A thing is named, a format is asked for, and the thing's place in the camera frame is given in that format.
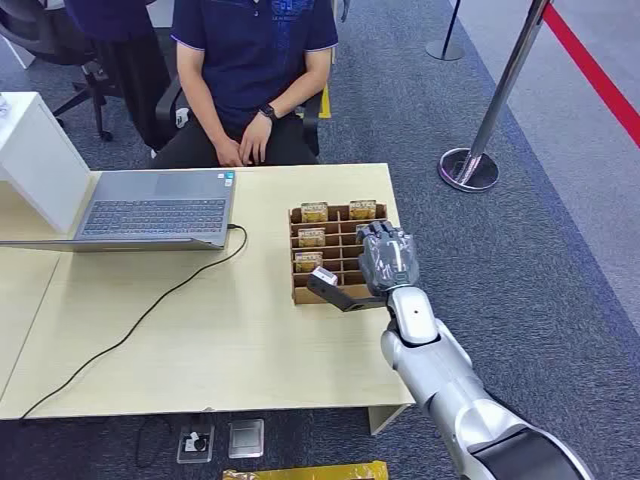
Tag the metal floor plate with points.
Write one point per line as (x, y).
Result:
(246, 438)

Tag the black camera bracket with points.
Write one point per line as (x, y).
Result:
(345, 299)

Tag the red barrier belt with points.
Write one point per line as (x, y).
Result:
(595, 76)

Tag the person's right hand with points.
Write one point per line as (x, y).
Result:
(227, 152)

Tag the person's right forearm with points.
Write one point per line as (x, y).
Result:
(198, 99)

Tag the chrome stanchion base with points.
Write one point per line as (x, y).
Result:
(482, 177)

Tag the white box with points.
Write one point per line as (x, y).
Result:
(35, 159)

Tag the yellow foil package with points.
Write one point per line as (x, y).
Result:
(305, 472)

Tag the black wristwatch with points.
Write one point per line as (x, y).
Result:
(268, 112)

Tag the grey laptop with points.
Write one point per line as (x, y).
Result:
(155, 212)

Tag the person's left forearm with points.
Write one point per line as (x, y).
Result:
(300, 86)

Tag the person's left hand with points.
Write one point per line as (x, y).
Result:
(255, 139)

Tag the floor power socket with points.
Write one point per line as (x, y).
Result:
(195, 442)

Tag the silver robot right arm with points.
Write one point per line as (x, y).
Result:
(440, 371)

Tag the wooden desk leg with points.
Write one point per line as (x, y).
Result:
(385, 417)

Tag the chrome stanchion post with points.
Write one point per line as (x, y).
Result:
(505, 86)

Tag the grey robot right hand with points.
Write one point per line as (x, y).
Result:
(387, 262)

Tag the dark stanchion base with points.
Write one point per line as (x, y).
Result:
(445, 51)

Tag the yellow floor marker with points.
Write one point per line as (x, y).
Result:
(325, 102)

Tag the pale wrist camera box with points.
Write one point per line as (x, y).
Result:
(324, 277)

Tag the dark stanchion post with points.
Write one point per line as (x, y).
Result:
(452, 20)

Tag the gold hotel card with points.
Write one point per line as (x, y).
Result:
(312, 238)
(309, 262)
(362, 210)
(314, 212)

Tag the brown cardboard card holder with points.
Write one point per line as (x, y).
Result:
(330, 255)

